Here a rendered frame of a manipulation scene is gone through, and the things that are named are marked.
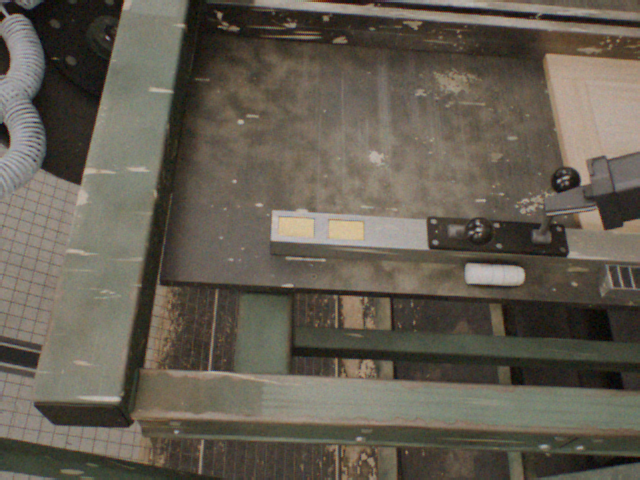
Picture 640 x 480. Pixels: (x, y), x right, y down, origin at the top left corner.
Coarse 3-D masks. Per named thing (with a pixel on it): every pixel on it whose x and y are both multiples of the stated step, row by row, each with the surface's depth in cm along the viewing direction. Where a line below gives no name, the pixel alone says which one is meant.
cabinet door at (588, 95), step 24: (552, 72) 114; (576, 72) 115; (600, 72) 115; (624, 72) 116; (552, 96) 113; (576, 96) 112; (600, 96) 113; (624, 96) 113; (576, 120) 109; (600, 120) 110; (624, 120) 111; (576, 144) 107; (600, 144) 107; (624, 144) 108; (576, 168) 104; (576, 216) 101
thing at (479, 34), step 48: (240, 0) 108; (288, 0) 110; (336, 0) 112; (384, 0) 112; (432, 0) 113; (480, 0) 114; (432, 48) 116; (480, 48) 116; (528, 48) 116; (576, 48) 116; (624, 48) 115
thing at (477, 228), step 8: (480, 216) 82; (456, 224) 93; (472, 224) 81; (480, 224) 81; (488, 224) 81; (448, 232) 92; (456, 232) 91; (464, 232) 82; (472, 232) 81; (480, 232) 81; (488, 232) 81; (472, 240) 81; (480, 240) 81; (488, 240) 81
